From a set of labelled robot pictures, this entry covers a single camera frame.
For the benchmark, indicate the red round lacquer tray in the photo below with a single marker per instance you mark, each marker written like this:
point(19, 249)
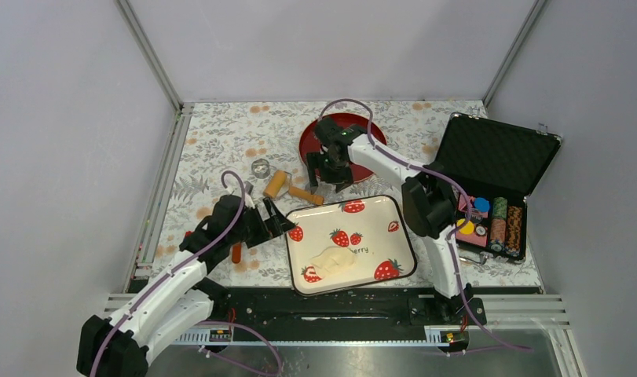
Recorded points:
point(308, 142)

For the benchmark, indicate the metal round cookie cutter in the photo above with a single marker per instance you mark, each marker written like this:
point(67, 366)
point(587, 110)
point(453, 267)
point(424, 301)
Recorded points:
point(260, 168)

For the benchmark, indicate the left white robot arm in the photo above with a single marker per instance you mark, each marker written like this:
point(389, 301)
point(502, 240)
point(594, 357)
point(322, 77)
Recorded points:
point(126, 342)

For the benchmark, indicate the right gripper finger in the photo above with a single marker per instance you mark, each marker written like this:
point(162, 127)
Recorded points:
point(312, 164)
point(344, 178)

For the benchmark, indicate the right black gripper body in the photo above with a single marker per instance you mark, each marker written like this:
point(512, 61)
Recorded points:
point(330, 168)

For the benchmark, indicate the white dough piece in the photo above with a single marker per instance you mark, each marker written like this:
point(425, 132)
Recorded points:
point(333, 261)

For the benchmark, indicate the strawberry pattern rectangular tray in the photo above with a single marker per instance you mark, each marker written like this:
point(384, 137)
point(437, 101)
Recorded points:
point(372, 228)

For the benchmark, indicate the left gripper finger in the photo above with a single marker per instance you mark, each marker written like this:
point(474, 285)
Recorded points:
point(275, 227)
point(273, 213)

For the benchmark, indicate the yellow poker chip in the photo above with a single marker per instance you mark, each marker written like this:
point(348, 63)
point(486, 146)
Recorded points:
point(465, 227)

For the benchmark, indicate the floral tablecloth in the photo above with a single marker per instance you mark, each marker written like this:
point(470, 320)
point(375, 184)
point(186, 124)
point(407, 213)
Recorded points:
point(232, 136)

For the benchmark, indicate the black poker chip case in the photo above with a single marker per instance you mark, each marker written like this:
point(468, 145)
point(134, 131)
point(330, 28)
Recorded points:
point(502, 163)

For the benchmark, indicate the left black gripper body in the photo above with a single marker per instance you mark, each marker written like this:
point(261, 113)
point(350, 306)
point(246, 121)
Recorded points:
point(251, 226)

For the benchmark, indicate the wooden roller with handle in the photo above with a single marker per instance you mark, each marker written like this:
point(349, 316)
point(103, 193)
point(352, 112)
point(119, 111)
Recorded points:
point(281, 183)

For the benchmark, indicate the blue poker chip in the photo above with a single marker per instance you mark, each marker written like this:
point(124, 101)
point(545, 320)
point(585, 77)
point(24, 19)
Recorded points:
point(481, 205)

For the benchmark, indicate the metal scraper orange handle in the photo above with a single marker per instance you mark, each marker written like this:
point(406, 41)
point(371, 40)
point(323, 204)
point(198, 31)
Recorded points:
point(236, 253)

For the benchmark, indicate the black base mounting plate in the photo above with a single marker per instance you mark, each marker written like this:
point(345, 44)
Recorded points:
point(358, 315)

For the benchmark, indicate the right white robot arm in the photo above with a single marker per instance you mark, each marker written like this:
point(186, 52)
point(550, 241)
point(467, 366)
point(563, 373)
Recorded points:
point(428, 201)

